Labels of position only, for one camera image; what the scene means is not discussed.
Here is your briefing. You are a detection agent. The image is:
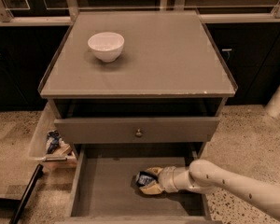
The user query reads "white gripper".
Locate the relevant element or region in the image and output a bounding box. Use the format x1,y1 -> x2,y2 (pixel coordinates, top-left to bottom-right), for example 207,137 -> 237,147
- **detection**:
140,166 -> 178,195

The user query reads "blue pepsi can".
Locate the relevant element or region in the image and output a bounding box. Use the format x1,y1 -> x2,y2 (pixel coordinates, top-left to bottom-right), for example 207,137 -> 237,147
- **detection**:
135,171 -> 157,188

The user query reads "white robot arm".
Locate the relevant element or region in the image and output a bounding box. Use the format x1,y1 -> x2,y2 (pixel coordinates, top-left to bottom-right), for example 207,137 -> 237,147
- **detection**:
137,85 -> 280,222

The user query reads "round metal drawer knob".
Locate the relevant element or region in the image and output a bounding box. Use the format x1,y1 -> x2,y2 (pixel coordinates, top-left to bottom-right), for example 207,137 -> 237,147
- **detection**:
135,129 -> 143,138

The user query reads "open grey middle drawer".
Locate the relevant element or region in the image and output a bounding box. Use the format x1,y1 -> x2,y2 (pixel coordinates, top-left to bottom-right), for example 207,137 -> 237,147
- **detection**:
57,144 -> 222,224

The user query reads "grey top drawer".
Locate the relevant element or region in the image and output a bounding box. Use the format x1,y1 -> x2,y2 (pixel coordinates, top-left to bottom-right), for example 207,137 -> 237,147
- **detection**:
54,117 -> 219,144

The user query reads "grey drawer cabinet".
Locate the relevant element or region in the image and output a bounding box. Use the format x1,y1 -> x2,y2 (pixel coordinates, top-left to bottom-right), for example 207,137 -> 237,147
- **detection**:
37,10 -> 239,161

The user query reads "clear plastic bin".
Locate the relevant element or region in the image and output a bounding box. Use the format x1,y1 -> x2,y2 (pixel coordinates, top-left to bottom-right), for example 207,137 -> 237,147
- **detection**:
29,104 -> 77,170

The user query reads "blue snack bag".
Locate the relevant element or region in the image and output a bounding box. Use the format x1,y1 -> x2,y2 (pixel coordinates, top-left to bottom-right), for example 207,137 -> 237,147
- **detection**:
46,130 -> 61,154

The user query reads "black pole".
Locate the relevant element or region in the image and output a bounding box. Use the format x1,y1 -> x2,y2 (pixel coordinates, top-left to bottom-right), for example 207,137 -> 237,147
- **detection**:
0,164 -> 44,224

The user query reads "white ceramic bowl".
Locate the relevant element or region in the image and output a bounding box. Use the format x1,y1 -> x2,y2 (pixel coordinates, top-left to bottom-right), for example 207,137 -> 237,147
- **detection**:
88,32 -> 125,63

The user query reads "metal shelf rail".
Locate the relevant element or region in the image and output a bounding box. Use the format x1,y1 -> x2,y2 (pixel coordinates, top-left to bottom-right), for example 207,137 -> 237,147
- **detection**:
0,0 -> 280,26

